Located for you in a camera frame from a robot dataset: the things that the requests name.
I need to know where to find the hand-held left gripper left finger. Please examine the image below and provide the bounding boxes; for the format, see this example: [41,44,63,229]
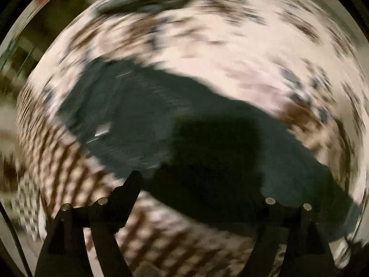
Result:
[35,170,143,277]

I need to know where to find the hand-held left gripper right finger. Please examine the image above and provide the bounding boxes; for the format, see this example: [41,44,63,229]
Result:
[236,176,337,277]

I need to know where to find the dark green pants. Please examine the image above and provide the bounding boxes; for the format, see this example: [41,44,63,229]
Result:
[59,57,361,241]

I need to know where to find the patterned white brown blanket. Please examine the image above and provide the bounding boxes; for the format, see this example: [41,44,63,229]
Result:
[16,0,368,277]

